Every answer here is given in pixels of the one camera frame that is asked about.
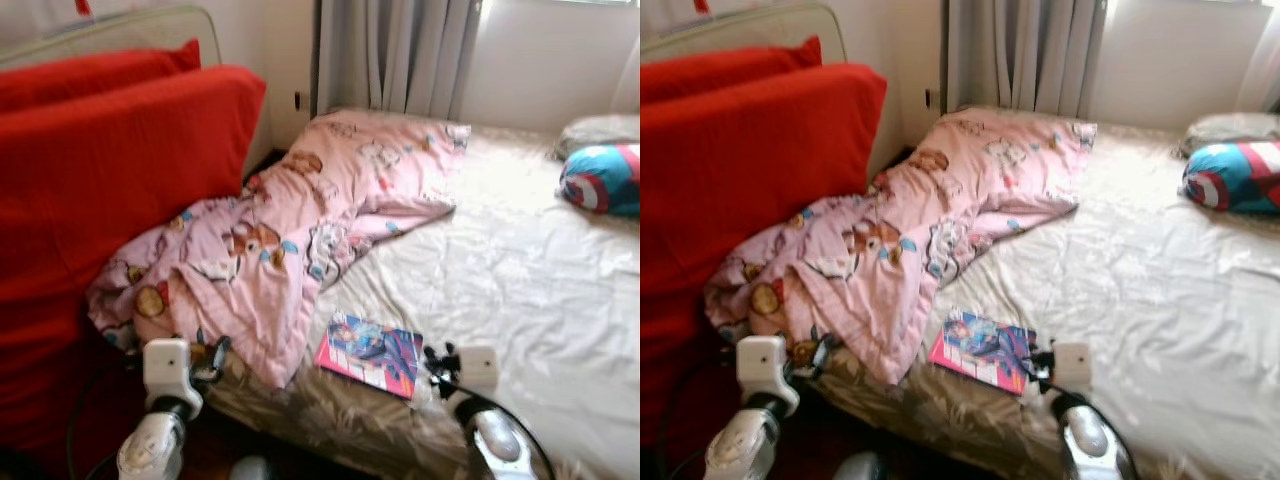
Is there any colourful picture book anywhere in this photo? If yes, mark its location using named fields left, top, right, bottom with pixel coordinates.
left=315, top=310, right=425, bottom=401
left=928, top=307, right=1039, bottom=396

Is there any pink cartoon print blanket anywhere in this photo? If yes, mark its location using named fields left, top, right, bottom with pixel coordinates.
left=703, top=107, right=1099, bottom=387
left=85, top=109, right=473, bottom=390

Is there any beige floral bed sheet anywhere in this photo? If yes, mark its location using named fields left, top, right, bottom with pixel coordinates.
left=810, top=106, right=1280, bottom=480
left=205, top=108, right=641, bottom=480

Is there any red fabric cushion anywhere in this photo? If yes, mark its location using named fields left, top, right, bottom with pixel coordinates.
left=0, top=39, right=202, bottom=113
left=0, top=65, right=268, bottom=456
left=640, top=36, right=824, bottom=107
left=640, top=62, right=888, bottom=446

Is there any red white blue shield pillow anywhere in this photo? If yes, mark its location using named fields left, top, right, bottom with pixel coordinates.
left=1182, top=140, right=1280, bottom=216
left=558, top=143, right=641, bottom=219

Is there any pale beige pillow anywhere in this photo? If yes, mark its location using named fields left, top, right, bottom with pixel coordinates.
left=1178, top=111, right=1280, bottom=159
left=555, top=113, right=641, bottom=161

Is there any grey curtain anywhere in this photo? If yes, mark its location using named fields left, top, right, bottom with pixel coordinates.
left=315, top=0, right=483, bottom=119
left=945, top=0, right=1109, bottom=119

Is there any beige padded board metal rim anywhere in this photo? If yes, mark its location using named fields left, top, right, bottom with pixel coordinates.
left=0, top=5, right=223, bottom=73
left=640, top=0, right=849, bottom=65

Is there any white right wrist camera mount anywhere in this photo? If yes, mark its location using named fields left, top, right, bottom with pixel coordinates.
left=455, top=345, right=500, bottom=401
left=1052, top=342, right=1094, bottom=397

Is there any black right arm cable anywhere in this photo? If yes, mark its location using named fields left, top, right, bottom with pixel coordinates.
left=1035, top=372, right=1143, bottom=480
left=438, top=375, right=557, bottom=480

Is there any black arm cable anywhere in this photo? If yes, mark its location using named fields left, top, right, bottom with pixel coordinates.
left=658, top=358, right=741, bottom=480
left=1035, top=372, right=1143, bottom=480
left=438, top=375, right=557, bottom=480
left=64, top=358, right=143, bottom=480

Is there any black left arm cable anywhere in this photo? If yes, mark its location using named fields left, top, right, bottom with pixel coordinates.
left=64, top=358, right=143, bottom=480
left=658, top=358, right=741, bottom=480

